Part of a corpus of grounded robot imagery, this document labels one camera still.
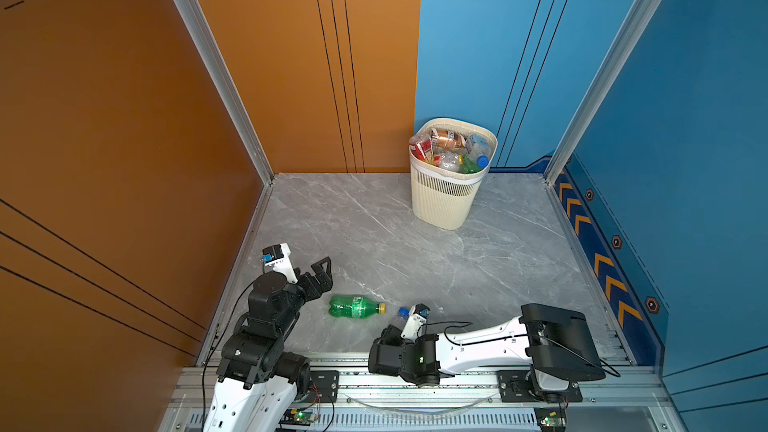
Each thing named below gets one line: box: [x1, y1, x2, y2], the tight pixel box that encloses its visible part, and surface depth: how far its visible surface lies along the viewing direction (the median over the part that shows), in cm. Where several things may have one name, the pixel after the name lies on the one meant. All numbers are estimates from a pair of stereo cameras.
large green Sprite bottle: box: [328, 295, 387, 319], surface depth 84 cm
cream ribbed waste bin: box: [452, 118, 499, 231], surface depth 93 cm
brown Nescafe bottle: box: [431, 128, 466, 149], surface depth 96 cm
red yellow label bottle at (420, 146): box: [409, 134, 432, 161], surface depth 84 cm
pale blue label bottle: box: [466, 133, 492, 168], surface depth 87 cm
